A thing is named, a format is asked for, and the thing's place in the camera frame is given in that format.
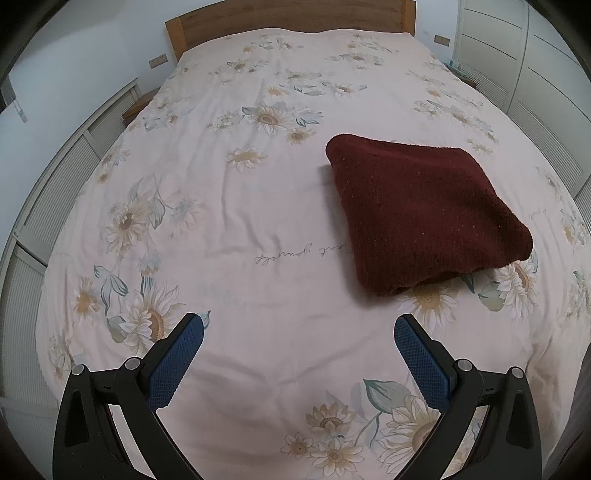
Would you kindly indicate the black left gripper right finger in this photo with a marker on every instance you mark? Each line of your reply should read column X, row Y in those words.
column 508, row 445

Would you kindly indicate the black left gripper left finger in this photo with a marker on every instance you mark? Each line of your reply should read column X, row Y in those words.
column 87, row 444

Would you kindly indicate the dark red knitted sweater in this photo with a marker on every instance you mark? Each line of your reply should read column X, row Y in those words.
column 420, row 214

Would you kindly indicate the white slatted radiator cover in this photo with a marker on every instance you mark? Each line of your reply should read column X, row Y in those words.
column 31, row 241

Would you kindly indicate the floral white bed sheet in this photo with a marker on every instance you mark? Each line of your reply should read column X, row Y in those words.
column 218, row 199

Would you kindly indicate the wooden nightstand left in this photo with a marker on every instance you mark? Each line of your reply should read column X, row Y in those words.
column 131, row 113

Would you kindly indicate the white wardrobe doors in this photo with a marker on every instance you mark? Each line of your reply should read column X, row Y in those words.
column 525, row 68

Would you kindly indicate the wooden headboard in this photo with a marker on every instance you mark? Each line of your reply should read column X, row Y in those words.
column 309, row 16

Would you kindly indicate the beige wall socket left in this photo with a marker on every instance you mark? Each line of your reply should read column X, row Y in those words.
column 157, row 61

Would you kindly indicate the beige wall socket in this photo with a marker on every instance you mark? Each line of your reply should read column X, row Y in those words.
column 442, row 40
column 157, row 61

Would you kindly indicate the beige wall socket right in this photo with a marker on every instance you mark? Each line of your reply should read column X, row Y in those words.
column 442, row 40

